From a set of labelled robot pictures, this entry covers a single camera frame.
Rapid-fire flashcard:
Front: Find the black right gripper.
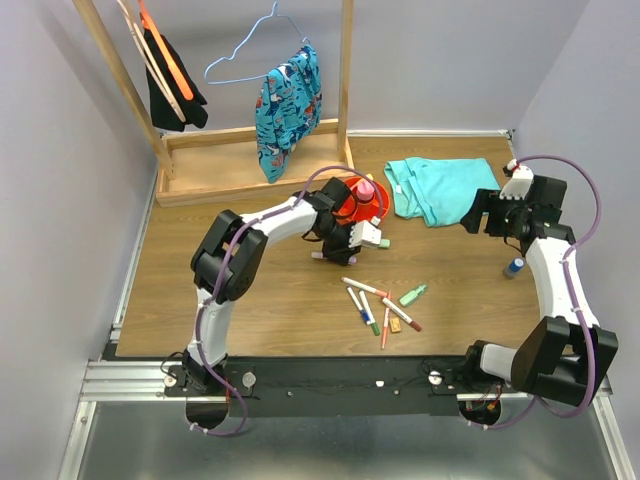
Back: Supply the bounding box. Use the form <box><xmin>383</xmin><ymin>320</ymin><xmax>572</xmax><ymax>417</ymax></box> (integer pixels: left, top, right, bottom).
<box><xmin>460</xmin><ymin>188</ymin><xmax>531</xmax><ymax>237</ymax></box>

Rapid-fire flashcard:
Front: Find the white marker red cap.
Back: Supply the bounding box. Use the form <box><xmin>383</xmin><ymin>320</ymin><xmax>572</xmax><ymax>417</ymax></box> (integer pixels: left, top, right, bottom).
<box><xmin>341</xmin><ymin>277</ymin><xmax>389</xmax><ymax>298</ymax></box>

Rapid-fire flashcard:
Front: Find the white marker maroon cap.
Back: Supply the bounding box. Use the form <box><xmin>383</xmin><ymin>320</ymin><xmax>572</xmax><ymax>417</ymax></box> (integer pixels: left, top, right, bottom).
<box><xmin>382</xmin><ymin>298</ymin><xmax>422</xmax><ymax>332</ymax></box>

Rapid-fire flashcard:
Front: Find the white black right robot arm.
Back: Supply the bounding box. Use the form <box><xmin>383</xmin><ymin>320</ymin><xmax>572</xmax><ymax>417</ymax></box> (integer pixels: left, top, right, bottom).
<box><xmin>459</xmin><ymin>167</ymin><xmax>618</xmax><ymax>409</ymax></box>

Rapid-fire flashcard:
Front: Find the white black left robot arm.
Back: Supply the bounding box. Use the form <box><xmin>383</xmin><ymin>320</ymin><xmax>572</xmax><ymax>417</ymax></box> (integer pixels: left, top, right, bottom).
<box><xmin>182</xmin><ymin>177</ymin><xmax>361</xmax><ymax>395</ymax></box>

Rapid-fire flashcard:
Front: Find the orange round divided organizer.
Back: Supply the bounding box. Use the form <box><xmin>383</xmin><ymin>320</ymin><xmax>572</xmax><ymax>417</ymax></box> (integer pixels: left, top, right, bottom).
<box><xmin>334</xmin><ymin>177</ymin><xmax>390</xmax><ymax>224</ymax></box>

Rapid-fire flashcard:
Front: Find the teal folded t-shirt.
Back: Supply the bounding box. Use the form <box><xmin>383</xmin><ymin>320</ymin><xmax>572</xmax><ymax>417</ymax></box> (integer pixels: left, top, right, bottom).
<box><xmin>384</xmin><ymin>157</ymin><xmax>500</xmax><ymax>227</ymax></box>

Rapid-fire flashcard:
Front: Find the blue capped grey bottle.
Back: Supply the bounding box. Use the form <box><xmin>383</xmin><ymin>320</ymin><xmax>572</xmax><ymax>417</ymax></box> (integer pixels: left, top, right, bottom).
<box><xmin>503</xmin><ymin>257</ymin><xmax>526</xmax><ymax>279</ymax></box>

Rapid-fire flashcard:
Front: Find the orange pen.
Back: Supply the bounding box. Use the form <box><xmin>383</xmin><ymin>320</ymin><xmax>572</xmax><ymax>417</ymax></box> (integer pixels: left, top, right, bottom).
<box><xmin>381</xmin><ymin>290</ymin><xmax>392</xmax><ymax>350</ymax></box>

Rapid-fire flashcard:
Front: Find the white marker green cap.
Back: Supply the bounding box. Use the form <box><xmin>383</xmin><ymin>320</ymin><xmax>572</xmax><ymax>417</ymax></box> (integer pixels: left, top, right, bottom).
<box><xmin>358</xmin><ymin>290</ymin><xmax>380</xmax><ymax>336</ymax></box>

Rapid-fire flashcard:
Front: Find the small green bottle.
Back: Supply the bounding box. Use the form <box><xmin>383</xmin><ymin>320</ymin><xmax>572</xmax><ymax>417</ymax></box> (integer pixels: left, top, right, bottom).
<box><xmin>399</xmin><ymin>284</ymin><xmax>427</xmax><ymax>307</ymax></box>

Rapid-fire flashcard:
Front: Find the small tan eraser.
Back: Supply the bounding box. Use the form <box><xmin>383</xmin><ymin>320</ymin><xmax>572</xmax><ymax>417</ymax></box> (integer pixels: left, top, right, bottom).
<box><xmin>390</xmin><ymin>318</ymin><xmax>401</xmax><ymax>333</ymax></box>

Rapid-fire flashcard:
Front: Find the wooden clothes rack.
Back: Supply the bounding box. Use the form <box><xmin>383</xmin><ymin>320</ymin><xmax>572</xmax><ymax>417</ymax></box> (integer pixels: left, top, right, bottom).
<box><xmin>74</xmin><ymin>1</ymin><xmax>354</xmax><ymax>207</ymax></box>

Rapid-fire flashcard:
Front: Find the blue patterned hanging shirt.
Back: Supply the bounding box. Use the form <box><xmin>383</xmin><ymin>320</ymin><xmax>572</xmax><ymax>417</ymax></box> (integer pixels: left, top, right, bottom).
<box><xmin>255</xmin><ymin>44</ymin><xmax>323</xmax><ymax>184</ymax></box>

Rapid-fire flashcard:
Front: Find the black hanging garment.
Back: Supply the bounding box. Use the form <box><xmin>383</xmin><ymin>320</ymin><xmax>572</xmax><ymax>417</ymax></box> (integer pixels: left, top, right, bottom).
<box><xmin>143</xmin><ymin>28</ymin><xmax>209</xmax><ymax>133</ymax></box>

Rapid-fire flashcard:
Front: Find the orange plastic hanger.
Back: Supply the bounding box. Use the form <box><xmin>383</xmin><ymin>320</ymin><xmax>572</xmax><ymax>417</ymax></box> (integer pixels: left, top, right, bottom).
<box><xmin>138</xmin><ymin>0</ymin><xmax>194</xmax><ymax>100</ymax></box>

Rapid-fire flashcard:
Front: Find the light wooden hanger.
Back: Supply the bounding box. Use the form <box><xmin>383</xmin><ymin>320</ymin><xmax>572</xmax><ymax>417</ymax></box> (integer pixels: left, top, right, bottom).
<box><xmin>117</xmin><ymin>0</ymin><xmax>186</xmax><ymax>122</ymax></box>

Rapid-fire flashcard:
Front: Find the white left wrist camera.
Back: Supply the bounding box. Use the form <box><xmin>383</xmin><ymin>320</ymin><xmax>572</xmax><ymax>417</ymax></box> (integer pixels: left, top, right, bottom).
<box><xmin>348</xmin><ymin>220</ymin><xmax>382</xmax><ymax>249</ymax></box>

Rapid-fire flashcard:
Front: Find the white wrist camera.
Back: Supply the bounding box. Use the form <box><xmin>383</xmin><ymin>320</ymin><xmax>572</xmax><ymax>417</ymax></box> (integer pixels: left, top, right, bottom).
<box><xmin>348</xmin><ymin>220</ymin><xmax>382</xmax><ymax>249</ymax></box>
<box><xmin>499</xmin><ymin>159</ymin><xmax>534</xmax><ymax>201</ymax></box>

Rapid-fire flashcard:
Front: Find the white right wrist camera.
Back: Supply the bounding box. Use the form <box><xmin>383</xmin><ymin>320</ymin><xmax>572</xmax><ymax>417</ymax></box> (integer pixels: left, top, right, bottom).
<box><xmin>499</xmin><ymin>159</ymin><xmax>534</xmax><ymax>201</ymax></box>

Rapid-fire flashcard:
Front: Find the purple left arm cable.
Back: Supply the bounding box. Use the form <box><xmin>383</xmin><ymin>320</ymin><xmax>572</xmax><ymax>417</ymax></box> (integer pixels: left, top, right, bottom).
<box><xmin>188</xmin><ymin>165</ymin><xmax>385</xmax><ymax>438</ymax></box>

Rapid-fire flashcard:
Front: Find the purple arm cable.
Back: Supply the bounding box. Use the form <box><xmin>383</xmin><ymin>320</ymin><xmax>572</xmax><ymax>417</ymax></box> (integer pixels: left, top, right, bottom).
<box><xmin>188</xmin><ymin>165</ymin><xmax>385</xmax><ymax>438</ymax></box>
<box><xmin>467</xmin><ymin>154</ymin><xmax>600</xmax><ymax>434</ymax></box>

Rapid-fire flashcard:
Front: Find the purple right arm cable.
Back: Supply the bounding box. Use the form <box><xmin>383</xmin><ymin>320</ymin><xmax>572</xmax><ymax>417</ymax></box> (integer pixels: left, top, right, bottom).
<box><xmin>467</xmin><ymin>154</ymin><xmax>600</xmax><ymax>434</ymax></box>

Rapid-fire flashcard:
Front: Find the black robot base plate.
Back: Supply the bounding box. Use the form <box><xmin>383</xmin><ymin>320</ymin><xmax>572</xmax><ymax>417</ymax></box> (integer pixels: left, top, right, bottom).
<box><xmin>162</xmin><ymin>355</ymin><xmax>509</xmax><ymax>423</ymax></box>

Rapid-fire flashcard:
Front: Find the light blue wire hanger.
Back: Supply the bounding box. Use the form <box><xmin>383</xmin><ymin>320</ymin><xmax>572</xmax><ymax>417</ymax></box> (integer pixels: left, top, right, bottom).
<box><xmin>203</xmin><ymin>1</ymin><xmax>310</xmax><ymax>85</ymax></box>

